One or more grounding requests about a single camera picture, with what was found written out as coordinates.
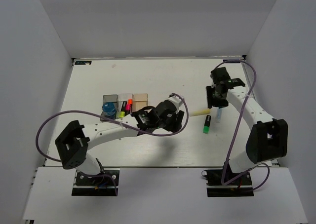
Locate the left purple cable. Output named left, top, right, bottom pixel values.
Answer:
left=36, top=92, right=190, bottom=196

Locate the tan plastic container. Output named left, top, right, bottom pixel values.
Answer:
left=132, top=93, right=148, bottom=112

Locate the pastel blue marker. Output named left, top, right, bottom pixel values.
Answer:
left=216, top=108, right=222, bottom=123

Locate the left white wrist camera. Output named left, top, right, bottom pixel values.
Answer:
left=167, top=93, right=184, bottom=110

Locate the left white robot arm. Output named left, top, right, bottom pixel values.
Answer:
left=55, top=96, right=184, bottom=184

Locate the left corner label sticker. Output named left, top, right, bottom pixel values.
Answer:
left=75, top=61, right=92, bottom=65

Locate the dark grey plastic container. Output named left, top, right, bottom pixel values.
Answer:
left=101, top=94, right=118, bottom=119

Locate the right corner label sticker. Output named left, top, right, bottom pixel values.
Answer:
left=223, top=59, right=240, bottom=64

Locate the pink cap highlighter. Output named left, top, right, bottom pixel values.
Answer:
left=125, top=104, right=131, bottom=116

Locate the green cap highlighter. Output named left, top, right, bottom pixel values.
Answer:
left=203, top=115, right=211, bottom=134

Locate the orange cap highlighter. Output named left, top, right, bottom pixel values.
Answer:
left=126, top=99, right=133, bottom=114

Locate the clear plastic container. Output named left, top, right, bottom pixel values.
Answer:
left=118, top=93, right=133, bottom=112

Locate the yellow cap highlighter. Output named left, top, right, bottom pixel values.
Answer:
left=118, top=101, right=127, bottom=118

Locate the corner label sticker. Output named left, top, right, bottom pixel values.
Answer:
left=223, top=59, right=240, bottom=64
left=75, top=61, right=92, bottom=65

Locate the purple cable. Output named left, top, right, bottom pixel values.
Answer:
left=214, top=60, right=271, bottom=190
left=36, top=92, right=190, bottom=196

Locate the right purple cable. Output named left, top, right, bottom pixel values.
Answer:
left=214, top=60, right=271, bottom=190

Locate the pastel yellow marker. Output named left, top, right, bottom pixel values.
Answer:
left=189, top=109, right=211, bottom=116

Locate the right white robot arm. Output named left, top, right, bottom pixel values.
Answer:
left=206, top=67, right=288, bottom=184

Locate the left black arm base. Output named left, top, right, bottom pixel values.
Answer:
left=72, top=167, right=120, bottom=197

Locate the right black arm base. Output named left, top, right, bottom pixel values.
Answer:
left=201, top=168, right=254, bottom=198

